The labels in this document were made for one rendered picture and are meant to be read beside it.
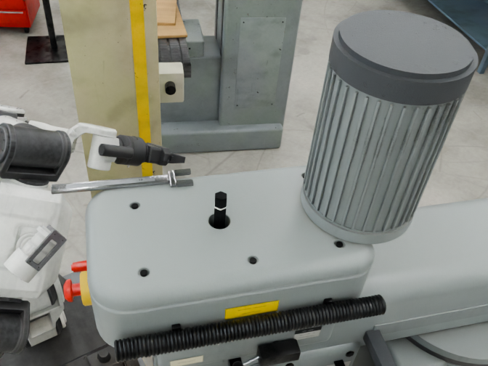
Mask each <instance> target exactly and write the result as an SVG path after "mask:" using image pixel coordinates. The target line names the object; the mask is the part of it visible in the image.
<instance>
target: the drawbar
mask: <svg viewBox="0 0 488 366"><path fill-rule="evenodd" d="M215 207H217V208H219V209H222V208H225V207H227V194H226V193H225V192H222V191H220V192H217V193H215ZM225 218H226V209H223V210H221V211H220V210H218V209H216V208H214V217H213V228H215V229H224V228H225Z"/></svg>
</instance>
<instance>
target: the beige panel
mask: <svg viewBox="0 0 488 366"><path fill-rule="evenodd" d="M58 2H59V6H60V14H61V18H62V26H63V31H64V36H65V44H66V49H67V53H68V62H69V66H70V74H71V79H72V84H73V92H74V96H75V101H76V109H77V113H78V122H79V123H89V124H93V125H97V126H104V127H108V128H111V129H115V130H116V131H117V135H116V136H118V135H120V134H121V135H126V136H136V137H141V138H142V139H143V140H144V141H145V142H146V143H153V144H156V145H160V146H162V138H161V119H160V81H159V62H158V26H157V7H156V0H58ZM92 136H93V134H89V133H84V134H82V135H81V139H82V144H83V149H84V157H85V161H86V170H87V174H88V178H89V182H90V181H99V180H108V179H124V178H132V177H141V176H157V175H163V166H159V165H158V164H155V163H146V162H145V163H142V164H141V165H140V166H129V168H128V167H127V165H121V164H116V163H115V162H112V163H111V167H110V170H109V171H101V170H96V169H93V168H89V167H88V166H87V164H88V159H89V152H90V148H91V143H92Z"/></svg>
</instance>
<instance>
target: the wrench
mask: <svg viewBox="0 0 488 366"><path fill-rule="evenodd" d="M190 174H191V170H190V168H186V169H177V170H174V171H168V174H165V175H157V176H141V177H132V178H124V179H108V180H99V181H90V182H74V183H66V184H52V188H51V194H52V195H54V194H62V193H71V192H86V191H95V190H110V189H118V188H126V187H141V186H150V185H158V184H169V183H170V187H176V186H177V187H187V186H193V180H192V179H186V180H178V181H177V180H176V176H185V175H190Z"/></svg>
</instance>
